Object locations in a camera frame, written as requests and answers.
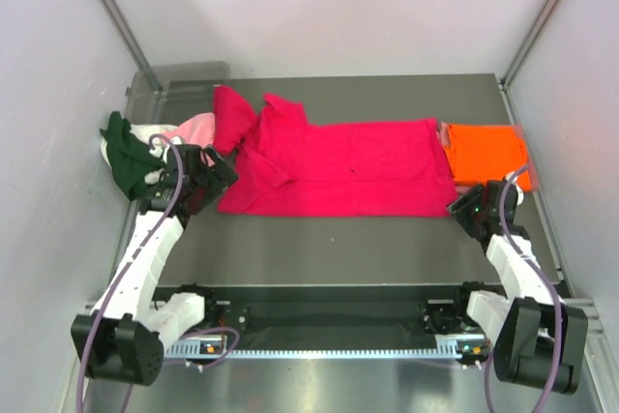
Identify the light pink t shirt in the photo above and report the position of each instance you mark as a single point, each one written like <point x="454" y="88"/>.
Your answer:
<point x="199" y="130"/>

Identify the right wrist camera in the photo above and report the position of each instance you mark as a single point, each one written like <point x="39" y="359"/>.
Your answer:
<point x="512" y="178"/>

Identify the magenta t shirt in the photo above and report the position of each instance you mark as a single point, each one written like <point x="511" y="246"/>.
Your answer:
<point x="289" y="167"/>

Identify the right aluminium frame post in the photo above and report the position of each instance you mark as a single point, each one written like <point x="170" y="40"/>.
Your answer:
<point x="533" y="34"/>

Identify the left aluminium frame post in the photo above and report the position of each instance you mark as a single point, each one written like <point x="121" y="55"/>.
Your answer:
<point x="129" y="39"/>

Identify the grey plastic bin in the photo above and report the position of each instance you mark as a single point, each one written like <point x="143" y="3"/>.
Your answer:
<point x="172" y="94"/>

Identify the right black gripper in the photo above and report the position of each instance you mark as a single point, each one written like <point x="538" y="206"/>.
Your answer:
<point x="459" y="207"/>

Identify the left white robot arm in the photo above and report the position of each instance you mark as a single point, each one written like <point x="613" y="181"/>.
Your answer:
<point x="125" y="336"/>

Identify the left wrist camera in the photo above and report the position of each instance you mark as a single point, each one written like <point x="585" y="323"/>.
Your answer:
<point x="159" y="146"/>

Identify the red t shirt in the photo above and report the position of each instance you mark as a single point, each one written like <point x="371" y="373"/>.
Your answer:
<point x="234" y="119"/>

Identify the dark green t shirt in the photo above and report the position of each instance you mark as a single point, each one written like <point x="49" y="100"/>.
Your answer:
<point x="129" y="159"/>

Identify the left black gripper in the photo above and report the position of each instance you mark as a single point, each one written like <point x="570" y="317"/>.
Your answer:
<point x="221" y="176"/>

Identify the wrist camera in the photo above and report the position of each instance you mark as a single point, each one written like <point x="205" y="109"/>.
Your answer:
<point x="159" y="146"/>
<point x="512" y="178"/>

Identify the folded salmon pink t shirt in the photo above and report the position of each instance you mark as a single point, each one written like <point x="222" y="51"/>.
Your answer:
<point x="442" y="135"/>

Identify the white t shirt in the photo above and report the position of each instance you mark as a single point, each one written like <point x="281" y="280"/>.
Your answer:
<point x="142" y="133"/>

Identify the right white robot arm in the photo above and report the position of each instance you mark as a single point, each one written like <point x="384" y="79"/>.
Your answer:
<point x="537" y="340"/>

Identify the aluminium frame post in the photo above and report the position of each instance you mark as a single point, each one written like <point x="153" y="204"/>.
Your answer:
<point x="129" y="39"/>
<point x="533" y="34"/>

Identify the folded orange t shirt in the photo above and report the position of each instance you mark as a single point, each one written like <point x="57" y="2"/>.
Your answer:
<point x="488" y="154"/>

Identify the slotted grey cable duct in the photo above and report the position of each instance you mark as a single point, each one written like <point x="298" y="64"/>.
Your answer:
<point x="438" y="348"/>

